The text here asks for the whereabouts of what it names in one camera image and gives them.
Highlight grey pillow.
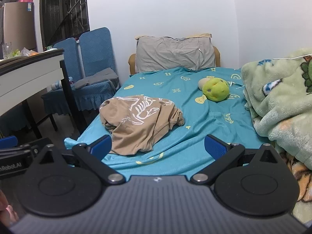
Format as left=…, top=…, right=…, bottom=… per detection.
left=135, top=36, right=216, bottom=73

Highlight green plush toy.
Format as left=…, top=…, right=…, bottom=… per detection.
left=198, top=77, right=230, bottom=102

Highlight plastic bag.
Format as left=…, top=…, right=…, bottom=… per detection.
left=20, top=47, right=39, bottom=57

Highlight small blue white plush toy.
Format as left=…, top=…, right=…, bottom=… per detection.
left=51, top=77, right=74, bottom=90

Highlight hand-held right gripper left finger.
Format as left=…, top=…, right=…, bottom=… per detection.
left=39, top=135, right=126, bottom=185

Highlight green cartoon fleece blanket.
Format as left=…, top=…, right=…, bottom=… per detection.
left=241, top=48, right=312, bottom=225

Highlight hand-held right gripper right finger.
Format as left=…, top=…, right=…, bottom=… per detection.
left=190, top=135, right=279, bottom=185

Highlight grey cloth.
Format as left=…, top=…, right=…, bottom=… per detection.
left=74, top=68, right=119, bottom=90

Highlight white cable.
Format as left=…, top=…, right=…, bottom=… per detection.
left=272, top=53, right=312, bottom=60

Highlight dark window grille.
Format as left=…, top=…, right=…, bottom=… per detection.
left=39, top=0, right=90, bottom=51

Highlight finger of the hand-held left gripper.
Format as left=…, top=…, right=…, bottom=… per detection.
left=0, top=136, right=32, bottom=152

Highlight tan trousers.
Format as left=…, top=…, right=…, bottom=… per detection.
left=99, top=95, right=185, bottom=155

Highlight clear drinking glass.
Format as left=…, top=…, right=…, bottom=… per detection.
left=2, top=42, right=12, bottom=59

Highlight teal printed bed sheet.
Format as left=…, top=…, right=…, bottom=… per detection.
left=64, top=66, right=276, bottom=179

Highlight person's left hand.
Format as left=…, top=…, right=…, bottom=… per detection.
left=0, top=190, right=19, bottom=228

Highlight golden refrigerator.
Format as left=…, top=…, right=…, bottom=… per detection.
left=0, top=2, right=37, bottom=60

